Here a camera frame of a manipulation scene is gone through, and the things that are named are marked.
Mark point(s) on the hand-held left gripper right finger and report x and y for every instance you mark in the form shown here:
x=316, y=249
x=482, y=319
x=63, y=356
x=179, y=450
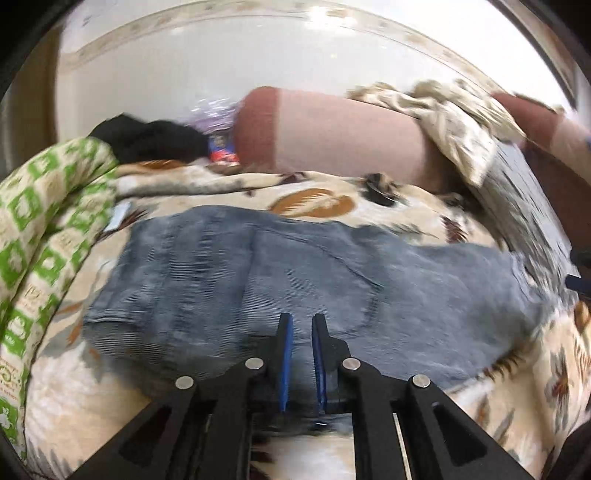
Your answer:
x=318, y=360

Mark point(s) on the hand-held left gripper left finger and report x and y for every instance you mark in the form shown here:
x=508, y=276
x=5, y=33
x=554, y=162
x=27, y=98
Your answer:
x=286, y=360

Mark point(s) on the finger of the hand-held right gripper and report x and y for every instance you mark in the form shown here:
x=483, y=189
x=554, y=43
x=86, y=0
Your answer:
x=575, y=280

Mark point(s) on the blue-grey denim pants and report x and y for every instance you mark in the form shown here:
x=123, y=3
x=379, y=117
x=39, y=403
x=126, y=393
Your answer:
x=231, y=286

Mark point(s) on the grey folded cloth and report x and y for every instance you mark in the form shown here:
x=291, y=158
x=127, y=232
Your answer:
x=521, y=203

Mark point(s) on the cream leaf print blanket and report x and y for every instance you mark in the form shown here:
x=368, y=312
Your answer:
x=508, y=415

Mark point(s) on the black bow hair clip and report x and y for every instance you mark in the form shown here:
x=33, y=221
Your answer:
x=376, y=181
x=388, y=198

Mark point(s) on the cream floral cloth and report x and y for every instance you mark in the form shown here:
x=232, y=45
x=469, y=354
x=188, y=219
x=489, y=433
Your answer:
x=452, y=120

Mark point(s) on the red and blue packet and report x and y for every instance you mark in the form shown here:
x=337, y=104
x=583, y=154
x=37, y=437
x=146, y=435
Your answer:
x=224, y=150

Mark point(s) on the small light blue card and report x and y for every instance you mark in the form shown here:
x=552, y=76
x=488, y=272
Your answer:
x=120, y=217

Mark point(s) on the purple plastic bag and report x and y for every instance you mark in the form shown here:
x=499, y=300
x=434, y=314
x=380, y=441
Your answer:
x=214, y=115

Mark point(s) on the black cloth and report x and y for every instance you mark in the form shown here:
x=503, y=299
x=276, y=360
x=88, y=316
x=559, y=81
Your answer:
x=147, y=138

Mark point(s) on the green patterned quilt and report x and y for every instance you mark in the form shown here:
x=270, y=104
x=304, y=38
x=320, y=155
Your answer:
x=46, y=221

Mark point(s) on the wooden cabinet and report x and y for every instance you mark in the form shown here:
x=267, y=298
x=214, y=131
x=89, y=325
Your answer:
x=37, y=92

